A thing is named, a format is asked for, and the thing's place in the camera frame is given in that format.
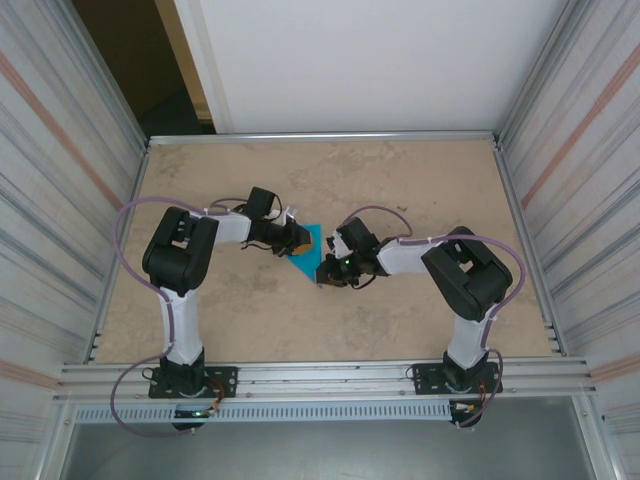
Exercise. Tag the teal cloth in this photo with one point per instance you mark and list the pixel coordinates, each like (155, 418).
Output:
(312, 265)

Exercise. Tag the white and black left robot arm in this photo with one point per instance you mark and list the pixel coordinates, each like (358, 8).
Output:
(177, 250)

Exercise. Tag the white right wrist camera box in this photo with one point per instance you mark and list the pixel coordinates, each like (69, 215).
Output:
(340, 245)

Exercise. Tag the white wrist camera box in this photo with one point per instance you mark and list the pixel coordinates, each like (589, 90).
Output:
(287, 214)
(340, 245)

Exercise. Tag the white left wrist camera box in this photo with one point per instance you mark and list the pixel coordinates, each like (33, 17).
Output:
(287, 214)

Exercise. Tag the aluminium frame crossbar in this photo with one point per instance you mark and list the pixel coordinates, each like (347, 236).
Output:
(325, 136)

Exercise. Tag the aluminium mounting rail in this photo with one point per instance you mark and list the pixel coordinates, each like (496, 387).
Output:
(325, 372)

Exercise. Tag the aluminium side frame bar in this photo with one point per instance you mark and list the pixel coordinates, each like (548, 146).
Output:
(509, 182)
(137, 180)

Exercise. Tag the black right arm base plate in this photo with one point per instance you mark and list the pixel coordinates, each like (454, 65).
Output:
(425, 380)

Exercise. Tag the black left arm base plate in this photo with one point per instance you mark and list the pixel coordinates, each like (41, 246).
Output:
(225, 380)

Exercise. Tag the tan door frame strip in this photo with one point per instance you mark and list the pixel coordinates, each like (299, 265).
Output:
(181, 50)

